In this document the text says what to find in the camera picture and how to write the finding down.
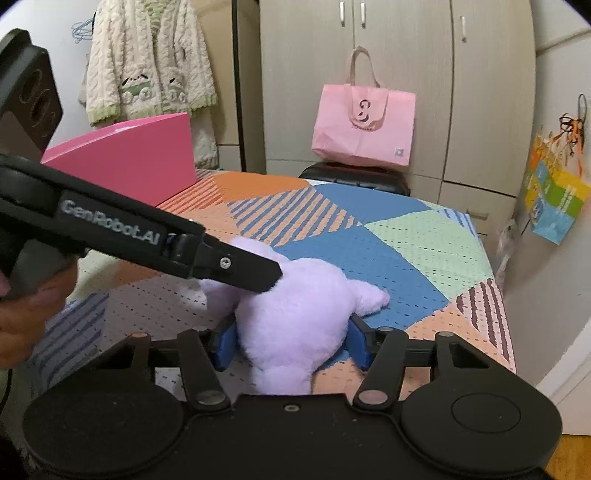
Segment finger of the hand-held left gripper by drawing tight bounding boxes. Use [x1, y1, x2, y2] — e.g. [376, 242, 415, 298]
[166, 233, 283, 292]

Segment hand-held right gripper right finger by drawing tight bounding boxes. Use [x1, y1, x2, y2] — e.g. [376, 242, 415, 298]
[348, 316, 495, 409]

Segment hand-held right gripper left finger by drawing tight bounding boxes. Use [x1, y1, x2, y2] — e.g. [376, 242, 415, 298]
[95, 320, 238, 414]

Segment purple plush toy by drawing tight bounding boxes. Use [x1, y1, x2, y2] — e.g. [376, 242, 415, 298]
[199, 237, 391, 395]

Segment pink cardboard box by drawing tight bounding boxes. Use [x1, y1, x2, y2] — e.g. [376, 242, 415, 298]
[41, 113, 197, 208]

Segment person's left hand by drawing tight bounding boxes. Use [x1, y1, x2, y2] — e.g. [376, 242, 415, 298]
[0, 265, 80, 370]

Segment white fluffy pajama pants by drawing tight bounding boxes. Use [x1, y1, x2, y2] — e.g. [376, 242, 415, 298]
[189, 108, 220, 169]

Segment black suitcase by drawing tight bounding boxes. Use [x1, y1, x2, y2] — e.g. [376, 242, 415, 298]
[298, 161, 411, 197]

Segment white fluffy panda cardigan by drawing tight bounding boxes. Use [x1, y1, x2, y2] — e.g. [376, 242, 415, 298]
[78, 0, 218, 127]

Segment white plastic bag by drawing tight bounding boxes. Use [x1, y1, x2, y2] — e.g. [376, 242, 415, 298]
[496, 222, 522, 287]

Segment pink tote bag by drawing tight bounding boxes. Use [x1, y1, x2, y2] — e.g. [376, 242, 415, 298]
[311, 46, 416, 168]

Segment black clothes rack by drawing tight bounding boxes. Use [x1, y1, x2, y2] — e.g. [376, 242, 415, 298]
[231, 0, 247, 172]

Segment beige tall cabinet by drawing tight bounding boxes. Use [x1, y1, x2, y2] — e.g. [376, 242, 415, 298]
[185, 0, 266, 174]

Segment white door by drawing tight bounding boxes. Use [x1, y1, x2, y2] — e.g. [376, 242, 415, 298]
[536, 318, 591, 437]

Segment colourful paper gift bag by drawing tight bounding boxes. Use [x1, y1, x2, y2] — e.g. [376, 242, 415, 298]
[524, 95, 591, 245]

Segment light wood wardrobe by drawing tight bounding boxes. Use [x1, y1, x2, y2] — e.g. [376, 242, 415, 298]
[259, 0, 539, 241]

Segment blue wire hangers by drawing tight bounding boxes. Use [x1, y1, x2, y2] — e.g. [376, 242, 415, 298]
[71, 18, 95, 44]

